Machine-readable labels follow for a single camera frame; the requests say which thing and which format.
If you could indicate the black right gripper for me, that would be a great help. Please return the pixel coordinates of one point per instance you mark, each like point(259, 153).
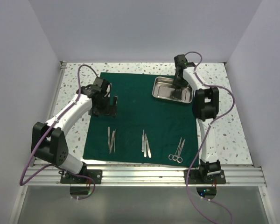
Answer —
point(176, 83)

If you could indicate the aluminium left side rail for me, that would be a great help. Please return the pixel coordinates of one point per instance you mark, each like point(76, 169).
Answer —
point(54, 95)

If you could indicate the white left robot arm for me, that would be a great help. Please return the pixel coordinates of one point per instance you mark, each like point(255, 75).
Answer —
point(49, 138)

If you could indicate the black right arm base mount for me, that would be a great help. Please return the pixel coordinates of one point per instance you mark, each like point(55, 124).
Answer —
point(202, 175)

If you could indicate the dark green surgical cloth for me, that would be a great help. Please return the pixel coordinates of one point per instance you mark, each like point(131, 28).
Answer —
point(163, 121)

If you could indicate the steel tweezers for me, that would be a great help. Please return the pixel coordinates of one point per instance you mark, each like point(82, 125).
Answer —
point(148, 148)
point(145, 145)
point(142, 141)

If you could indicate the aluminium table edge rail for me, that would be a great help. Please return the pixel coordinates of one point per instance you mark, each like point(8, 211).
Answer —
point(116, 174)

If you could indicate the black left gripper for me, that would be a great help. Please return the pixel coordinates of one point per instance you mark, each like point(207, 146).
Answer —
point(109, 110)

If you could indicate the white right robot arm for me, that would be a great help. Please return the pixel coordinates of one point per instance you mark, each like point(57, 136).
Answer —
point(205, 109)

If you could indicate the steel surgical forceps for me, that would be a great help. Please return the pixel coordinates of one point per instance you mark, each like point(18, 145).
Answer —
point(180, 160)

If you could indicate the stainless steel instrument tray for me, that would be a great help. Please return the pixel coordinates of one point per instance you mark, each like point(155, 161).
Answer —
point(163, 86)

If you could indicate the steel ring-handled hemostat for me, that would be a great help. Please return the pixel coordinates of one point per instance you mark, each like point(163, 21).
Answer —
point(176, 149)

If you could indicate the thin pointed steel forceps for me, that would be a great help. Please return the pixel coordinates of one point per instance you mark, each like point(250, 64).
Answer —
point(112, 142)

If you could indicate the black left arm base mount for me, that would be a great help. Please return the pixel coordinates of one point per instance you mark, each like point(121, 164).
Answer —
point(85, 176)

